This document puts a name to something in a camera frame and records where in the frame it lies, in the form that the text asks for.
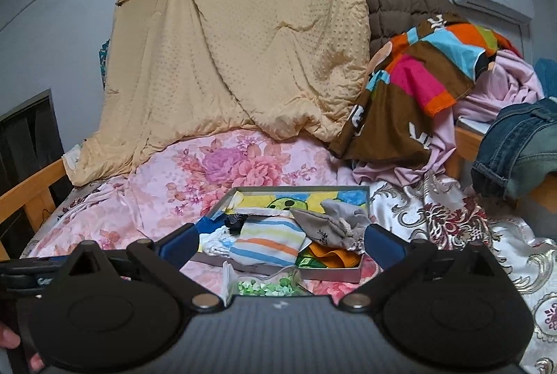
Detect beige drawstring pouch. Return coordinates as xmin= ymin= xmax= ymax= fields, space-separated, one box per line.
xmin=288 ymin=199 xmax=371 ymax=252

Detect white gauze cloth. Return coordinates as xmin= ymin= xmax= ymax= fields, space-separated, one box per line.
xmin=199 ymin=225 xmax=245 ymax=258

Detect colourful patchwork cloth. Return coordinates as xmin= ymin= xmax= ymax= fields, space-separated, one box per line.
xmin=328 ymin=18 xmax=524 ymax=162

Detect pink clothes pile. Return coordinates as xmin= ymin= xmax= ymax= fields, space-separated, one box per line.
xmin=352 ymin=49 xmax=546 ymax=189

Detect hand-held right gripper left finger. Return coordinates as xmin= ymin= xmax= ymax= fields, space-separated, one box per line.
xmin=56 ymin=222 xmax=223 ymax=310

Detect navy dotted sock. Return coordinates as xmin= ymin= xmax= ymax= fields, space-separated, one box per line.
xmin=223 ymin=213 xmax=250 ymax=234

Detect white gold brocade sheet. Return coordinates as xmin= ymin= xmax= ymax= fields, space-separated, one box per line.
xmin=369 ymin=172 xmax=557 ymax=374

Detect bag of green paper stars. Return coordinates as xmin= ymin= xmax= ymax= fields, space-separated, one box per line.
xmin=221 ymin=260 xmax=315 ymax=306

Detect beige dotted blanket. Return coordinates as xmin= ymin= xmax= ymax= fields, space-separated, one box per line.
xmin=71 ymin=0 xmax=371 ymax=189

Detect person's left hand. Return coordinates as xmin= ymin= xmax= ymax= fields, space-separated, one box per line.
xmin=0 ymin=322 xmax=45 ymax=373

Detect cartoon print towel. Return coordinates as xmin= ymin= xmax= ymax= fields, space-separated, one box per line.
xmin=225 ymin=190 xmax=367 ymax=220

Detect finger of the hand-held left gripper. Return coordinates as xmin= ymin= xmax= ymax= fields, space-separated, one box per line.
xmin=105 ymin=251 xmax=141 ymax=280

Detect orange cloth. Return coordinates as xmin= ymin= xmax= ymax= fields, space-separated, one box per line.
xmin=304 ymin=240 xmax=363 ymax=269

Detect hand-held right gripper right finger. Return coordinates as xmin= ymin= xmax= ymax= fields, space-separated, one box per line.
xmin=338 ymin=223 xmax=515 ymax=312

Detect teal wall hanging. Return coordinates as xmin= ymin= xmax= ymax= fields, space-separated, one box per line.
xmin=97 ymin=38 xmax=110 ymax=88

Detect grey shallow box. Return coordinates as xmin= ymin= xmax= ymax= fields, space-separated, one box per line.
xmin=190 ymin=184 xmax=372 ymax=285

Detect striped sock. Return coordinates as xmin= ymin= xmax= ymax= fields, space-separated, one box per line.
xmin=227 ymin=216 xmax=308 ymax=269

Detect blue jeans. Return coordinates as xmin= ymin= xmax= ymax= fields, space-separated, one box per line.
xmin=471 ymin=97 xmax=557 ymax=201

